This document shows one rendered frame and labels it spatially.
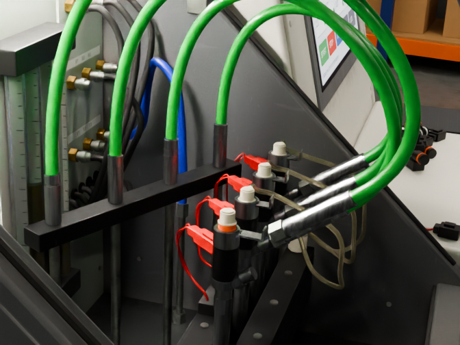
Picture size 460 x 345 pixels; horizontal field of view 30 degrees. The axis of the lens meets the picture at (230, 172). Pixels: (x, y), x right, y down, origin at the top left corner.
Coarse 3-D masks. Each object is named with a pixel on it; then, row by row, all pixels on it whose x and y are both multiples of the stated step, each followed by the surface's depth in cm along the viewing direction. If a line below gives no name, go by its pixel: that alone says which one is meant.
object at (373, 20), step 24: (360, 0) 77; (72, 24) 86; (384, 24) 77; (384, 48) 78; (408, 72) 78; (408, 96) 78; (48, 120) 90; (408, 120) 79; (48, 144) 91; (408, 144) 80; (48, 168) 92; (384, 168) 82; (360, 192) 83
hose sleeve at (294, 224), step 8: (344, 192) 84; (328, 200) 85; (336, 200) 84; (344, 200) 84; (352, 200) 83; (312, 208) 85; (320, 208) 85; (328, 208) 84; (336, 208) 84; (344, 208) 84; (296, 216) 86; (304, 216) 86; (312, 216) 85; (320, 216) 85; (328, 216) 85; (288, 224) 86; (296, 224) 86; (304, 224) 86; (312, 224) 86; (288, 232) 87; (296, 232) 87
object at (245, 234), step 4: (240, 232) 90; (244, 232) 89; (248, 232) 89; (252, 232) 90; (236, 236) 89; (240, 236) 89; (244, 236) 89; (248, 236) 89; (252, 236) 89; (256, 236) 89; (260, 236) 89; (260, 240) 88
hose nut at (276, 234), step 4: (280, 220) 87; (272, 224) 88; (276, 224) 87; (280, 224) 87; (268, 228) 88; (272, 228) 87; (276, 228) 87; (280, 228) 87; (268, 232) 87; (272, 232) 87; (276, 232) 87; (280, 232) 87; (284, 232) 87; (272, 236) 87; (276, 236) 87; (280, 236) 87; (284, 236) 87; (288, 236) 87; (276, 240) 87; (280, 240) 87
